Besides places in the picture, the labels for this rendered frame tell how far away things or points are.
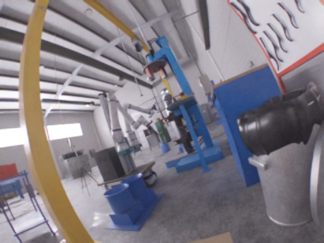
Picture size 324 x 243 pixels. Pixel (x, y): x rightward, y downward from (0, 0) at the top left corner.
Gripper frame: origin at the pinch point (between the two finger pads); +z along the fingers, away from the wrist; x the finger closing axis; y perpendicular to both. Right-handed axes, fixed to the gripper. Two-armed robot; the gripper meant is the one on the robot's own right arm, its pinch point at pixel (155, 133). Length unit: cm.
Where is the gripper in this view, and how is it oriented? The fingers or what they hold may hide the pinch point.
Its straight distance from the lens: 204.3
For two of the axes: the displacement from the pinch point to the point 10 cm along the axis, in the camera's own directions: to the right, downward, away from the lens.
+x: -0.2, 0.4, -10.0
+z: 7.2, 7.0, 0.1
